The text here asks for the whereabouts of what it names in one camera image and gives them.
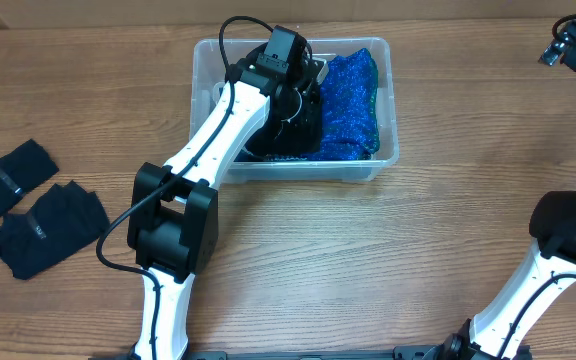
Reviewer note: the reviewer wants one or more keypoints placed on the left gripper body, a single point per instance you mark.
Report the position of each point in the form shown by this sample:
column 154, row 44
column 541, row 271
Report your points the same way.
column 293, row 134

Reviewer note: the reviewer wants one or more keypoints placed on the large black garment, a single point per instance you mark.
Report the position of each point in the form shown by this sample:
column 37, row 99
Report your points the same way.
column 274, row 141

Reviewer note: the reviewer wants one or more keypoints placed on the sparkly blue garment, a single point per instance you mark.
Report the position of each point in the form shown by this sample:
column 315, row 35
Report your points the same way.
column 349, row 122

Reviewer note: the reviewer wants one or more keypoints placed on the blue denim jeans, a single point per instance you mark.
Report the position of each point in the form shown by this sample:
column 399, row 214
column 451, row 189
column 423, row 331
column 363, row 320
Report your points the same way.
column 242, row 110

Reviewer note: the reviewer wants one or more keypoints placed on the clear plastic storage bin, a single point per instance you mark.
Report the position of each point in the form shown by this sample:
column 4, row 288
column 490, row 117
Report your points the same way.
column 208, row 74

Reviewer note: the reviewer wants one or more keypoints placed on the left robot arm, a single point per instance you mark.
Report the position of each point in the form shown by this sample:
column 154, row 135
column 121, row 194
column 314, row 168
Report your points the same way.
column 173, row 222

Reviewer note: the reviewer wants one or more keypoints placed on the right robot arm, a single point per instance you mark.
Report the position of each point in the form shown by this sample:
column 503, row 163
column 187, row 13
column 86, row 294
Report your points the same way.
column 547, row 270

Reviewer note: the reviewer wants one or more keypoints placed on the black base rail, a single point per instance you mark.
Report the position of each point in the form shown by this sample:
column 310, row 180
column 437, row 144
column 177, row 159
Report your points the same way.
column 398, row 353

